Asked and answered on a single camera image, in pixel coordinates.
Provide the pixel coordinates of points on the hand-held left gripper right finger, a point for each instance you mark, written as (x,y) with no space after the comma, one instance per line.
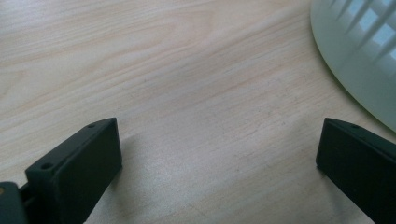
(358,165)

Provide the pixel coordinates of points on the pale green plastic trash basket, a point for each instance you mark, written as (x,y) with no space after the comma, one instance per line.
(345,62)

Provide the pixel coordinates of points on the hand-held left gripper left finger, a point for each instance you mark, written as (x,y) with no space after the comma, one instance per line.
(77,174)

